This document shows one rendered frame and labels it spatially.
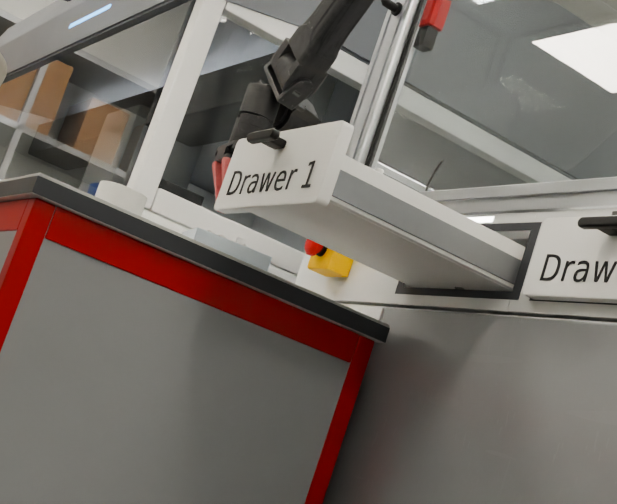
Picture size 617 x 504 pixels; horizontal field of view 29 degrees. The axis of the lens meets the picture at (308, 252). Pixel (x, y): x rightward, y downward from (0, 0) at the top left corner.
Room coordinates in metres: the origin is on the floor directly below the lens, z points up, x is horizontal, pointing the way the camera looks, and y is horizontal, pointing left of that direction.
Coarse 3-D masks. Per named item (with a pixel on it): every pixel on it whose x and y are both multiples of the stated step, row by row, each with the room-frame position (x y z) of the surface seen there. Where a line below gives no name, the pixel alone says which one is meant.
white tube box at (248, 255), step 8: (184, 232) 1.78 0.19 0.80; (192, 232) 1.73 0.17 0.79; (200, 232) 1.71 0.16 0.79; (208, 232) 1.72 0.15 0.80; (200, 240) 1.71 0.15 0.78; (208, 240) 1.72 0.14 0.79; (216, 240) 1.72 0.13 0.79; (224, 240) 1.72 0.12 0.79; (216, 248) 1.72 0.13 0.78; (224, 248) 1.73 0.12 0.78; (232, 248) 1.73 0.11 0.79; (240, 248) 1.73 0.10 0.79; (248, 248) 1.74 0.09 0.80; (240, 256) 1.73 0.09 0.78; (248, 256) 1.74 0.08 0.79; (256, 256) 1.74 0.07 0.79; (264, 256) 1.75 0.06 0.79; (256, 264) 1.74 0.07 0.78; (264, 264) 1.75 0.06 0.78
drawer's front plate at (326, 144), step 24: (240, 144) 1.64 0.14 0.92; (288, 144) 1.51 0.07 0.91; (312, 144) 1.45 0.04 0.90; (336, 144) 1.40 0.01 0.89; (240, 168) 1.61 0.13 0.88; (264, 168) 1.55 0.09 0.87; (288, 168) 1.49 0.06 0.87; (336, 168) 1.40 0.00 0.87; (264, 192) 1.52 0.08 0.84; (288, 192) 1.47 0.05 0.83; (312, 192) 1.41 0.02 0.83
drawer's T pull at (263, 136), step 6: (252, 132) 1.53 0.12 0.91; (258, 132) 1.51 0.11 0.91; (264, 132) 1.49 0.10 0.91; (270, 132) 1.48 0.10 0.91; (276, 132) 1.48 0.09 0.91; (252, 138) 1.52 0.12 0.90; (258, 138) 1.51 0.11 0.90; (264, 138) 1.49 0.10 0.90; (270, 138) 1.48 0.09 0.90; (276, 138) 1.48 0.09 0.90; (264, 144) 1.52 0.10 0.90; (270, 144) 1.51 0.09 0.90; (276, 144) 1.51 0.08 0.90; (282, 144) 1.51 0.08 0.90
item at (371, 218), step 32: (352, 160) 1.43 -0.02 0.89; (352, 192) 1.44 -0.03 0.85; (384, 192) 1.46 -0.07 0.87; (416, 192) 1.48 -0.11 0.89; (288, 224) 1.65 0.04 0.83; (320, 224) 1.58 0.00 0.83; (352, 224) 1.52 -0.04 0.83; (384, 224) 1.47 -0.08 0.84; (416, 224) 1.49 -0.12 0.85; (448, 224) 1.51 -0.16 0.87; (480, 224) 1.53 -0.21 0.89; (352, 256) 1.72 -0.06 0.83; (384, 256) 1.65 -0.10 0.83; (416, 256) 1.58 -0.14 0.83; (448, 256) 1.52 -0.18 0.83; (480, 256) 1.54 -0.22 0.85; (512, 256) 1.56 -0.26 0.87; (448, 288) 1.72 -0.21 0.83; (480, 288) 1.64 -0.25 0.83; (512, 288) 1.57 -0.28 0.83
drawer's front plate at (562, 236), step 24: (552, 240) 1.50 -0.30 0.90; (576, 240) 1.46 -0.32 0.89; (600, 240) 1.42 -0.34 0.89; (552, 264) 1.49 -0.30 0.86; (576, 264) 1.45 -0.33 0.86; (600, 264) 1.41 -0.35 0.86; (528, 288) 1.52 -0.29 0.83; (552, 288) 1.48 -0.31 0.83; (576, 288) 1.44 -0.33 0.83; (600, 288) 1.40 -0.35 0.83
